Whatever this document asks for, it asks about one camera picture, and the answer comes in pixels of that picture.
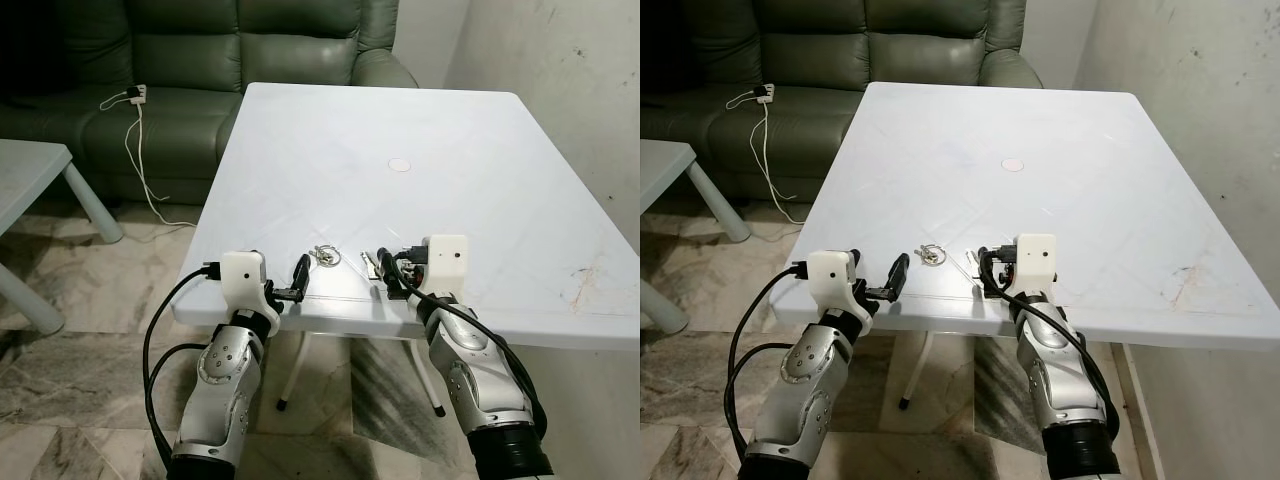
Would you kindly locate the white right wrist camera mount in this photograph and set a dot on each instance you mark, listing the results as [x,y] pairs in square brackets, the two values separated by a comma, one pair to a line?
[447,257]
[1035,257]

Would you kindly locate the dark green leather sofa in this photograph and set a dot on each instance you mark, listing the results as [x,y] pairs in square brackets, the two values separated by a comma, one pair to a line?
[820,55]
[190,60]

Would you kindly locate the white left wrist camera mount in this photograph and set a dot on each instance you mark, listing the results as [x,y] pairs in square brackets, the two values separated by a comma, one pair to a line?
[245,275]
[835,275]

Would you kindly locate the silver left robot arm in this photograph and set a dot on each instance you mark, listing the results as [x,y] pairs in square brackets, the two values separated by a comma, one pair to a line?
[810,380]
[225,380]

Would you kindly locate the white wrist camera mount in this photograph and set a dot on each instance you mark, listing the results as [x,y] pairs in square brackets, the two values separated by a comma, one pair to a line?
[245,275]
[1035,257]
[447,257]
[835,275]

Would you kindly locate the round white table cap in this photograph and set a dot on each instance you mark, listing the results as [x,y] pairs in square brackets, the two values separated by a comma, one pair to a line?
[1013,164]
[400,165]

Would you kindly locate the white plastic table leg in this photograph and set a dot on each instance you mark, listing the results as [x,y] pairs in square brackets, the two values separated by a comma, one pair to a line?
[915,370]
[293,370]
[430,378]

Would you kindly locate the small grey side table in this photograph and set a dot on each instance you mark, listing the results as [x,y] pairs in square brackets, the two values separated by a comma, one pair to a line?
[25,165]
[660,165]

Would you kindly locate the white plastic table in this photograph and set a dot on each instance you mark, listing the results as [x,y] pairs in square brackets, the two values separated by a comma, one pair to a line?
[450,130]
[1100,200]

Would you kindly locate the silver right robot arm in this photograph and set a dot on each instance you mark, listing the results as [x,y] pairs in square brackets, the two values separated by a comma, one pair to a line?
[480,380]
[1065,390]

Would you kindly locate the white power adapter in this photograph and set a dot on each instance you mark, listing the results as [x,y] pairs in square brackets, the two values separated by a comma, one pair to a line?
[137,95]
[765,93]

